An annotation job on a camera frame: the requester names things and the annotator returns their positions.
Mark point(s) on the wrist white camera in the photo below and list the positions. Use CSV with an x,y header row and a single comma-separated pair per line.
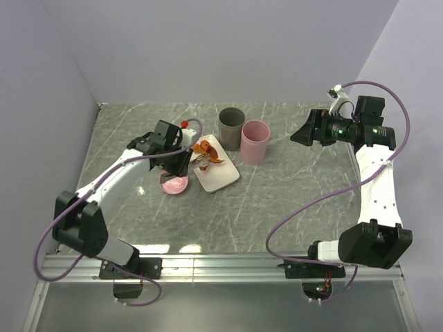
x,y
339,98
187,133

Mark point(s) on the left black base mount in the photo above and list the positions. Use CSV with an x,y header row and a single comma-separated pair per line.
x,y
149,267

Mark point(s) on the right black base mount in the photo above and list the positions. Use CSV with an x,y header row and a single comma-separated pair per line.
x,y
303,270

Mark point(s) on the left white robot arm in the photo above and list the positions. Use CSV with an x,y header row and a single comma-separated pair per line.
x,y
79,217

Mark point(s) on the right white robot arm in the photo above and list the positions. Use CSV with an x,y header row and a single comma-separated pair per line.
x,y
378,239

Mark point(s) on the roasted chicken wing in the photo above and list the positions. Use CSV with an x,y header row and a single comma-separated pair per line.
x,y
205,160

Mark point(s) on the white rectangular plate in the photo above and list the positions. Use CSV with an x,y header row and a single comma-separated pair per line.
x,y
217,176

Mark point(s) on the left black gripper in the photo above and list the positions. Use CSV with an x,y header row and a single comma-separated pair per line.
x,y
181,169

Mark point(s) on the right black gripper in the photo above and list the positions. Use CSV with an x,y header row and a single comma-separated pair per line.
x,y
320,119

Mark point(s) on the pink cylindrical container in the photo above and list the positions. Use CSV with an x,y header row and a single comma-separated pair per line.
x,y
254,142

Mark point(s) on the fried chicken piece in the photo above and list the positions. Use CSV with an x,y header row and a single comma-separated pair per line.
x,y
203,148

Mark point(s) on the pink round lid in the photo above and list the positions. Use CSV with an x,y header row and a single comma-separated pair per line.
x,y
172,185

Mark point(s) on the metal tongs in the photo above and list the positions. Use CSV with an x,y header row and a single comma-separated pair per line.
x,y
193,164

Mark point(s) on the aluminium rail frame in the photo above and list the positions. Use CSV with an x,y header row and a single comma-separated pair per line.
x,y
239,292

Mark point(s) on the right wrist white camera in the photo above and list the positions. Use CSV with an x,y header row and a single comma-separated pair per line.
x,y
339,98

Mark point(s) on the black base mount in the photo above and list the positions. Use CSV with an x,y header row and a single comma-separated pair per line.
x,y
149,267
303,270

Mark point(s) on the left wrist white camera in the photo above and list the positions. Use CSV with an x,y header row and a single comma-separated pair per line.
x,y
187,133

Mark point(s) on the grey cylindrical container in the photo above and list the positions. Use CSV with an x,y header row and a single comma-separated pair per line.
x,y
230,123

